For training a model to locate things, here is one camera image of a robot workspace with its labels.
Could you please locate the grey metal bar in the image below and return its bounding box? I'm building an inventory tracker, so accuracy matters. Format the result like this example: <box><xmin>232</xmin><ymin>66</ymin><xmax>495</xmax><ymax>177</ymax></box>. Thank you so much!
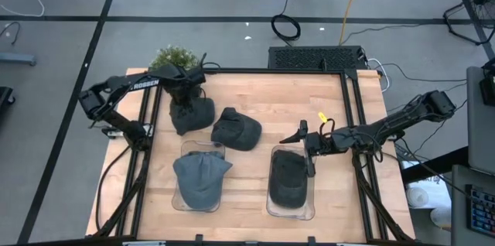
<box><xmin>0</xmin><ymin>52</ymin><xmax>38</xmax><ymax>67</ymax></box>

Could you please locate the black coiled cable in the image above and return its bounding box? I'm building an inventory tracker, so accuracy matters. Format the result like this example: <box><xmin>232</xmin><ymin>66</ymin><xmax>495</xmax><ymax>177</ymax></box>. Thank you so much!
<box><xmin>270</xmin><ymin>0</ymin><xmax>302</xmax><ymax>43</ymax></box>

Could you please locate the keyboard with colourful keys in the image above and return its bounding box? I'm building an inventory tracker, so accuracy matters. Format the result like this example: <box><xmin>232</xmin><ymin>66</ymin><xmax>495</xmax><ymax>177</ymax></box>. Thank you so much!
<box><xmin>466</xmin><ymin>183</ymin><xmax>495</xmax><ymax>238</ymax></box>

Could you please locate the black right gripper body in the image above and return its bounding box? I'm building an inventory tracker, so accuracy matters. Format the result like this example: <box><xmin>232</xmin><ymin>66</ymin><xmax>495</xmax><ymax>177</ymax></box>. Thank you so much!
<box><xmin>305</xmin><ymin>132</ymin><xmax>333</xmax><ymax>157</ymax></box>

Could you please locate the black floor object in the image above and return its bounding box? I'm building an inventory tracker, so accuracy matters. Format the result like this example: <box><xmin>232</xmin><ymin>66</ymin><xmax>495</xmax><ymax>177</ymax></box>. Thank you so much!
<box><xmin>0</xmin><ymin>86</ymin><xmax>16</xmax><ymax>118</ymax></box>

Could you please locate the grey desk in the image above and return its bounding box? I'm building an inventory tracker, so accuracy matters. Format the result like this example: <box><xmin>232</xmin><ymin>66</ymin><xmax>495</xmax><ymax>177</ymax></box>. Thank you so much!
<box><xmin>450</xmin><ymin>164</ymin><xmax>495</xmax><ymax>246</ymax></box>
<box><xmin>466</xmin><ymin>66</ymin><xmax>495</xmax><ymax>176</ymax></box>

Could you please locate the white cup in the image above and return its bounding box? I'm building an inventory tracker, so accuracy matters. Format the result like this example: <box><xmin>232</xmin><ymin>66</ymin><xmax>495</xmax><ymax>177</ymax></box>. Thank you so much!
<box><xmin>429</xmin><ymin>207</ymin><xmax>452</xmax><ymax>230</ymax></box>
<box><xmin>405</xmin><ymin>186</ymin><xmax>429</xmax><ymax>208</ymax></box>

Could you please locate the black perforated metal box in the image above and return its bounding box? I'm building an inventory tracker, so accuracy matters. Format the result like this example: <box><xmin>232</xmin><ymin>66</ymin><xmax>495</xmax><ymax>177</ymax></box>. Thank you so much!
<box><xmin>268</xmin><ymin>46</ymin><xmax>368</xmax><ymax>71</ymax></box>

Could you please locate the clear plastic bin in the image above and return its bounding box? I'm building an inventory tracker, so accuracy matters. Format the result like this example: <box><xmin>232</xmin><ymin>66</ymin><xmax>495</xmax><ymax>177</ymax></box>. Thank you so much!
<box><xmin>171</xmin><ymin>139</ymin><xmax>227</xmax><ymax>214</ymax></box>
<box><xmin>265</xmin><ymin>144</ymin><xmax>316</xmax><ymax>221</ymax></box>

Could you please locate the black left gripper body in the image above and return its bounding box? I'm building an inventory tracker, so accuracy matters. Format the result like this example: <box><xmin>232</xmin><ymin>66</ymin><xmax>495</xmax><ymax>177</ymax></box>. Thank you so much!
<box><xmin>166</xmin><ymin>82</ymin><xmax>206</xmax><ymax>110</ymax></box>

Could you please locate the blue-grey baseball cap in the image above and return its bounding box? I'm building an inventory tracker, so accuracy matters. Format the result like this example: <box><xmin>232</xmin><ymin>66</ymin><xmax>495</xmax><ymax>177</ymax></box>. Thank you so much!
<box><xmin>172</xmin><ymin>151</ymin><xmax>234</xmax><ymax>211</ymax></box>

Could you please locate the black desk device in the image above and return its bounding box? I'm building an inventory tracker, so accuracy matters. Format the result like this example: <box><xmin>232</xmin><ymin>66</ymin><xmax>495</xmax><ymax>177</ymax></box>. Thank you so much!
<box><xmin>479</xmin><ymin>56</ymin><xmax>495</xmax><ymax>107</ymax></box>

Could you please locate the dark grey baseball cap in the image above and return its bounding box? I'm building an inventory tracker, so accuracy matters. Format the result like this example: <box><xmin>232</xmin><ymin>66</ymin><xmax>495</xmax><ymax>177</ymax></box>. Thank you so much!
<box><xmin>210</xmin><ymin>107</ymin><xmax>263</xmax><ymax>152</ymax></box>
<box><xmin>169</xmin><ymin>97</ymin><xmax>216</xmax><ymax>136</ymax></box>
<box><xmin>268</xmin><ymin>149</ymin><xmax>309</xmax><ymax>210</ymax></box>

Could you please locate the black beam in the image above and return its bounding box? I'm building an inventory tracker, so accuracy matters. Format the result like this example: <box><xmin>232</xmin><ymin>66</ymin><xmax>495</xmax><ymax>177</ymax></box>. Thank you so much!
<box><xmin>401</xmin><ymin>145</ymin><xmax>469</xmax><ymax>184</ymax></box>

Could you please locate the black aluminium table frame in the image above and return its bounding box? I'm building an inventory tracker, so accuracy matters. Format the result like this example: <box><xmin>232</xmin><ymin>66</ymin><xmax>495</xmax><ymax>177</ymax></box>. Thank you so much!
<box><xmin>92</xmin><ymin>67</ymin><xmax>415</xmax><ymax>245</ymax></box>

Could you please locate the black floor cable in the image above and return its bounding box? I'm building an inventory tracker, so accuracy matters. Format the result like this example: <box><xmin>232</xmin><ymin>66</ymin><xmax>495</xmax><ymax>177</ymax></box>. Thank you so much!
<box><xmin>0</xmin><ymin>20</ymin><xmax>22</xmax><ymax>45</ymax></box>
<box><xmin>373</xmin><ymin>62</ymin><xmax>468</xmax><ymax>84</ymax></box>

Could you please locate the yellow cable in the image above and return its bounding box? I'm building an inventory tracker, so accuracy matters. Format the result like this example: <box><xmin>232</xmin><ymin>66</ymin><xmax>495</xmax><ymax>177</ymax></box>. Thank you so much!
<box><xmin>338</xmin><ymin>0</ymin><xmax>367</xmax><ymax>46</ymax></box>

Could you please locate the green potted plant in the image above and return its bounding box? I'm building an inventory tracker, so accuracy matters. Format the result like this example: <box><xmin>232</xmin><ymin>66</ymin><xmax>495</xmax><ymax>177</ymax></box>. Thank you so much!
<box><xmin>149</xmin><ymin>44</ymin><xmax>201</xmax><ymax>73</ymax></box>

